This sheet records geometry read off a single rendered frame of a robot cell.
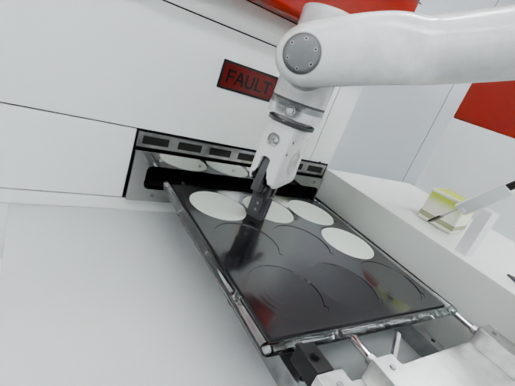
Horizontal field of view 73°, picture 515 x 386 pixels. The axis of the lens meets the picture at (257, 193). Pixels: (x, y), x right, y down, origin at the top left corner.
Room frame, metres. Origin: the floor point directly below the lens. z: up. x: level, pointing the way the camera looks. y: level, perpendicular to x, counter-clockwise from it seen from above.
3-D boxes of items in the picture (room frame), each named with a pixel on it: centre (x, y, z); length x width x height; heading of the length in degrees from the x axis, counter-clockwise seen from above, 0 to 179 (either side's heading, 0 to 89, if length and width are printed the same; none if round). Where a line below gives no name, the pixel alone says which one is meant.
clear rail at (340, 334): (0.38, -0.21, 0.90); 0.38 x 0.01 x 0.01; 127
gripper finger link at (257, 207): (0.54, 0.00, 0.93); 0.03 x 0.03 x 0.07; 70
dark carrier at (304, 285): (0.52, -0.10, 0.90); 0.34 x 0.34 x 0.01; 37
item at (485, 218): (0.59, -0.36, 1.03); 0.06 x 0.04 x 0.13; 37
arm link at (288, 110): (0.55, -0.01, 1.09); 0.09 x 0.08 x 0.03; 160
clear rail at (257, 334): (0.41, 0.05, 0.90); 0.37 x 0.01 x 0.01; 37
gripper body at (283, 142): (0.55, -0.01, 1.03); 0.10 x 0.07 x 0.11; 160
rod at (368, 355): (0.33, -0.17, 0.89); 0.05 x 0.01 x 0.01; 37
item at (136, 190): (0.68, 0.04, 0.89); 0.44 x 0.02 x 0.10; 127
